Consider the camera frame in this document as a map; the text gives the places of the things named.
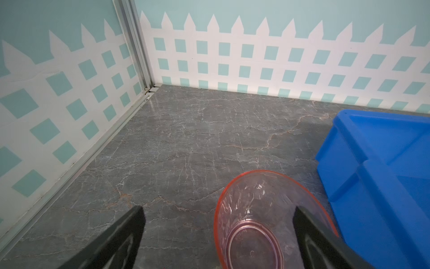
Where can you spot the red transparent plastic cup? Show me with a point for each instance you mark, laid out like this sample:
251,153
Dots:
253,225

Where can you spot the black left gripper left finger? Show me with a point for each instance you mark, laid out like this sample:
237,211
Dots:
115,248

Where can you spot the blue plastic bin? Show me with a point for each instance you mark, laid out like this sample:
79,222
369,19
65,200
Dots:
375,169

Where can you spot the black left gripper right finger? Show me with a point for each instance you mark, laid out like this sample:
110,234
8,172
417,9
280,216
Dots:
320,248

